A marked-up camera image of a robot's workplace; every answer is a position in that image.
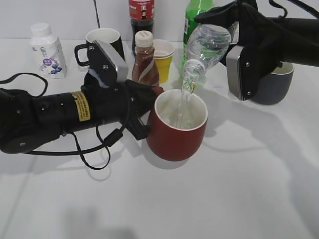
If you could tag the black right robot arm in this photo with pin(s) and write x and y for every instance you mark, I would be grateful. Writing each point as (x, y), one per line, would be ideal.
(298, 37)

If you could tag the white yogurt bottle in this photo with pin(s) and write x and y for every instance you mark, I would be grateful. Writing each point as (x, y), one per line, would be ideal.
(48, 53)

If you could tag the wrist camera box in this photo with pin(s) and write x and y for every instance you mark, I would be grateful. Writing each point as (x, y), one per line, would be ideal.
(239, 72)
(106, 65)

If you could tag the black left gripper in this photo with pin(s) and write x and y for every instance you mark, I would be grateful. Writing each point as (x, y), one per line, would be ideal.
(124, 102)

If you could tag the cola bottle red label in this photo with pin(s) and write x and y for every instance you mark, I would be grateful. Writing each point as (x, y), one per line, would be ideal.
(142, 13)

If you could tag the red mug white inside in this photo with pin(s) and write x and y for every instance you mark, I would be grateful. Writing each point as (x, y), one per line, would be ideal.
(177, 129)

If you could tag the dark grey mug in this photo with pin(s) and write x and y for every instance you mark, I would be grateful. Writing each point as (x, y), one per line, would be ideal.
(274, 87)

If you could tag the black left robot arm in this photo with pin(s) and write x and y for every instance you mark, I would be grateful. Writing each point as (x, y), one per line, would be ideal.
(28, 122)

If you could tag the yellow paper cup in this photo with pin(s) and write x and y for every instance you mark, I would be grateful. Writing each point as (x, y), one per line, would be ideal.
(163, 65)

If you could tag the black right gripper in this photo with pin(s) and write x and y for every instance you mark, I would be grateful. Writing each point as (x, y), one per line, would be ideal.
(254, 30)

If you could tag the white paper cup inner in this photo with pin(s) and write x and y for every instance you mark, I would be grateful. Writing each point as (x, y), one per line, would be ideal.
(163, 48)

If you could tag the green soda bottle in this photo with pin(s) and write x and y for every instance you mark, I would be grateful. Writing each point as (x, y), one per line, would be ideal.
(194, 8)

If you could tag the Nescafe coffee bottle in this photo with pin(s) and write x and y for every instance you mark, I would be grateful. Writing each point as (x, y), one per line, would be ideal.
(145, 70)

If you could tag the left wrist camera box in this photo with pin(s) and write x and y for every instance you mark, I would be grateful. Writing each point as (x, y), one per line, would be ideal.
(106, 65)

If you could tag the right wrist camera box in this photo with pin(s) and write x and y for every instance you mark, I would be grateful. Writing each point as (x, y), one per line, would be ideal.
(239, 72)

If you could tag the clear water bottle green label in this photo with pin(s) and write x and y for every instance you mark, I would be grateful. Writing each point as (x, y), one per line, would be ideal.
(205, 48)

